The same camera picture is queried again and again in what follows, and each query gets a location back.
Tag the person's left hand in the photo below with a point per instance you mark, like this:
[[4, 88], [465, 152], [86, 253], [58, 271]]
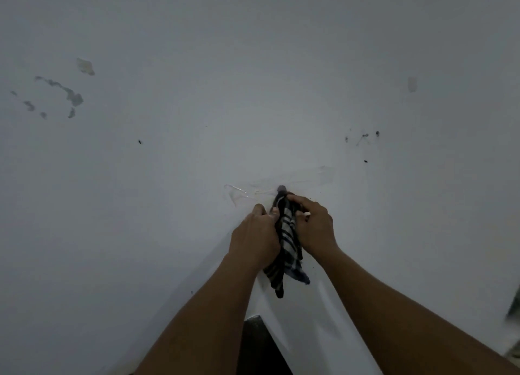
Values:
[[254, 238]]

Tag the person's right hand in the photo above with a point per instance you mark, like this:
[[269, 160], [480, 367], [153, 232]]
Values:
[[317, 228]]

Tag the person's right thumb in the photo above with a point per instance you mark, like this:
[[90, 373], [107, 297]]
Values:
[[301, 220]]

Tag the person's left thumb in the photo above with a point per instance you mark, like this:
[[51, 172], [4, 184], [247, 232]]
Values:
[[274, 215]]

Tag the black and white checked cloth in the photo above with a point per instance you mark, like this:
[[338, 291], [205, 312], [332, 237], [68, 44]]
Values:
[[288, 244]]

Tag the person's left forearm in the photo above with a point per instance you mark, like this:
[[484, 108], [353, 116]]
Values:
[[203, 318]]

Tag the person's right forearm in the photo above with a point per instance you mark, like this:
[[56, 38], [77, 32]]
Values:
[[402, 322]]

